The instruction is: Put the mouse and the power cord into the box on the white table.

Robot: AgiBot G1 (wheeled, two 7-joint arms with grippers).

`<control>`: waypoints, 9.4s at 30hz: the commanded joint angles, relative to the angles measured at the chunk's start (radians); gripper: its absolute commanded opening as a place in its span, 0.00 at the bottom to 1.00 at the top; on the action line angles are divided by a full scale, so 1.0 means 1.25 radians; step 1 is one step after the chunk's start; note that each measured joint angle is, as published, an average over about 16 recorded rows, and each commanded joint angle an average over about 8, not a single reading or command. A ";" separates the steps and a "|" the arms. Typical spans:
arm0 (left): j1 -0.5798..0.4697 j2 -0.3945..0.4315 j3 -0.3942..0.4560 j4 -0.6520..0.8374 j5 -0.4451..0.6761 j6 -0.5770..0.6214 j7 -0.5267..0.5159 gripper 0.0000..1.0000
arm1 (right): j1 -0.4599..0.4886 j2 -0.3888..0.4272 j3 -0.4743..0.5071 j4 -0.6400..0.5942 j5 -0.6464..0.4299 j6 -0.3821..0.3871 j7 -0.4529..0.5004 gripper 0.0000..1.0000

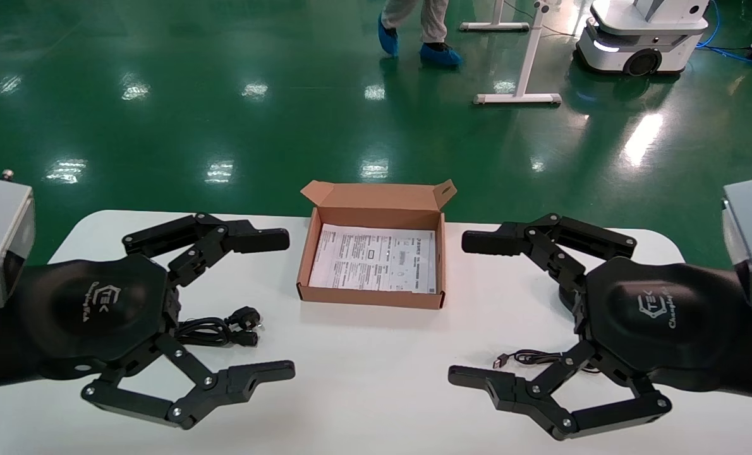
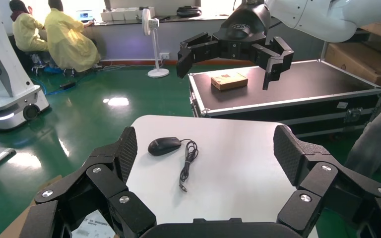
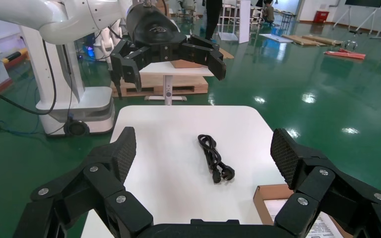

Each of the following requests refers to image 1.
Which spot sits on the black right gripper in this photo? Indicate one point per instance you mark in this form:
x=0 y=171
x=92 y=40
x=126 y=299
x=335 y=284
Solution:
x=660 y=316

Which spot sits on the brown cardboard box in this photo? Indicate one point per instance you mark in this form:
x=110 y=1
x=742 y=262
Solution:
x=376 y=205

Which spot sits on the white printed instruction sheet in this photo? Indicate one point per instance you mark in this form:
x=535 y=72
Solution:
x=369 y=259

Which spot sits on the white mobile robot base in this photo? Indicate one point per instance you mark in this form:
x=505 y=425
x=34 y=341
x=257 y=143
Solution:
x=641 y=38

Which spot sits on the person with blue shoe covers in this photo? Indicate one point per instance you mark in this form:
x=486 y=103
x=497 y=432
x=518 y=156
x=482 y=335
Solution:
x=433 y=19

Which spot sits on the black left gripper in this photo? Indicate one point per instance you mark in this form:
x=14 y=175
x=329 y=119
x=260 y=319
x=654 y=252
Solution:
x=91 y=309

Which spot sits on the white T-foot stand leg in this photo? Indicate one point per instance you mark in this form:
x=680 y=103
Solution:
x=527 y=57
x=496 y=26

